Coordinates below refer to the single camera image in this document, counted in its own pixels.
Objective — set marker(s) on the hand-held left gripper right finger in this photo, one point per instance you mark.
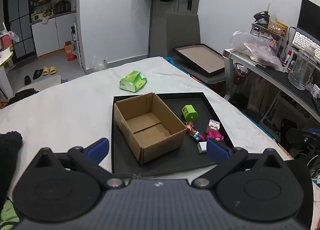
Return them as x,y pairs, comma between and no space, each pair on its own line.
217,151

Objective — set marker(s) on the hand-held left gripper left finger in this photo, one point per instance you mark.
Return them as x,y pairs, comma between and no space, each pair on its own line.
98,149

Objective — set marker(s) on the white charger cube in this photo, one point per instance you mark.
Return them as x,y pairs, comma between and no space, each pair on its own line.
202,147

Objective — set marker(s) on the pink pig figure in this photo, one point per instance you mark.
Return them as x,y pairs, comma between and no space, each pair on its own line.
213,132

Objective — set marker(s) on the black tray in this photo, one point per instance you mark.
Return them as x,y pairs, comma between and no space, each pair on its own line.
207,106

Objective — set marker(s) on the brown cardboard box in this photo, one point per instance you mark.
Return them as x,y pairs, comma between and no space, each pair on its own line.
150,130

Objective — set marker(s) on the small red blue figurine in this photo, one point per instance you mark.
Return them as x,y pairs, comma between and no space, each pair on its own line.
193,132

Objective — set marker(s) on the green cube toy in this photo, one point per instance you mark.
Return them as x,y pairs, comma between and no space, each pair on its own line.
190,113

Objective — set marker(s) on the green tissue packet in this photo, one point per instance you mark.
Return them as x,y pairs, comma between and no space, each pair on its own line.
132,82

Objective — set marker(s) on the crumpled clear plastic bag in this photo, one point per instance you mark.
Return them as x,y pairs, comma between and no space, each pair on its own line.
99,64

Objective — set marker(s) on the black fuzzy cloth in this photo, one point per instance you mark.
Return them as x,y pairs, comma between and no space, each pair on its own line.
8,150

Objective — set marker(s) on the yellow slipper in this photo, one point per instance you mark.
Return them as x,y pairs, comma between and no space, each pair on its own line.
46,71
53,70

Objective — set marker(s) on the grey desk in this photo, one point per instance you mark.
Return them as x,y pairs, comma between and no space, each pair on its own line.
275,75

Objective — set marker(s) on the black slipper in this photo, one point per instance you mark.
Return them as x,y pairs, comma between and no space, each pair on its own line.
27,80
38,74

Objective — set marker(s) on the orange carton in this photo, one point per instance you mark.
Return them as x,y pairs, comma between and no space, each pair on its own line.
70,52

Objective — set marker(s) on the blue cloth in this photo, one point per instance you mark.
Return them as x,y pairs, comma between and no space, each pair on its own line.
170,60

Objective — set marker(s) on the green cloth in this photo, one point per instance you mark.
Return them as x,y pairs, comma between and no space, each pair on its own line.
8,211

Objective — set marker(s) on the clear water jug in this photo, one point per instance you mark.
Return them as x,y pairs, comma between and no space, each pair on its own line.
301,70

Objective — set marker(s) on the black spray bottle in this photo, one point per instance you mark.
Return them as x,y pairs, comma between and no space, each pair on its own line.
73,34

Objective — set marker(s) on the grey chair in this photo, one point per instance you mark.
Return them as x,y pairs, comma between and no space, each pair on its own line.
182,31

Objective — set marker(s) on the white cabinet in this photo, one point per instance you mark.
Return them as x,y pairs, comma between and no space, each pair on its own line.
53,32

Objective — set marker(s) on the yellow edged table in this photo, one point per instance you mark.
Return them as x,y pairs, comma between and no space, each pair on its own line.
5,62

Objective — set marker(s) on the clear acrylic organizer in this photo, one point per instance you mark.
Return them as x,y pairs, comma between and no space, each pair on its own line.
260,31

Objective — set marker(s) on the coat stand pole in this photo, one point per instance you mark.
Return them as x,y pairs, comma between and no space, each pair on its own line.
151,25

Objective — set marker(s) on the wicker basket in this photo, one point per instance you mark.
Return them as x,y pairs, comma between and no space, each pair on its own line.
277,29

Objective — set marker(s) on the white keyboard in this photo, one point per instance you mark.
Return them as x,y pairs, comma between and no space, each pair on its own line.
306,42

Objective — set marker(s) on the red box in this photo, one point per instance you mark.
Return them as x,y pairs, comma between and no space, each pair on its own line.
5,40

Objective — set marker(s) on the black framed glass door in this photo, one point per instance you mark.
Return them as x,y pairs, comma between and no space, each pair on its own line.
20,17

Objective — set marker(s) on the laptop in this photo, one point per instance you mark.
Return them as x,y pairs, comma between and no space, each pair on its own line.
308,17

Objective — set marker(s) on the black picture frame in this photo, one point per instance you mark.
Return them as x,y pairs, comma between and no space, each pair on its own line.
200,59

